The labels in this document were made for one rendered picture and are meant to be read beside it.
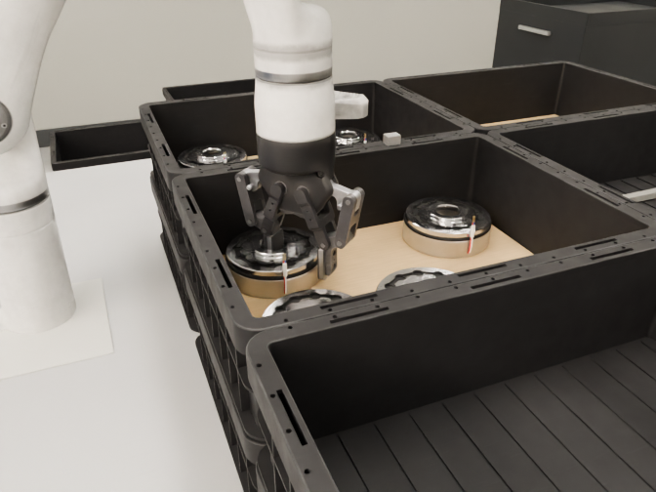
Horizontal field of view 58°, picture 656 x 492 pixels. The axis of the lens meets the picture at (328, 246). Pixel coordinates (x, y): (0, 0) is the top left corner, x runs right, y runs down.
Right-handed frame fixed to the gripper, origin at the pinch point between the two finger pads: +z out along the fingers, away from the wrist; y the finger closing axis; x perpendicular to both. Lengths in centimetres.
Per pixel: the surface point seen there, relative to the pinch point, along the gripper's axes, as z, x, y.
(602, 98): -3, 69, 23
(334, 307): -7.4, -15.7, 12.2
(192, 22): 24, 238, -211
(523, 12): 0, 189, -16
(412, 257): 2.7, 9.9, 9.1
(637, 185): 3, 45, 31
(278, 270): -0.6, -4.1, -0.1
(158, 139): -7.4, 6.4, -23.9
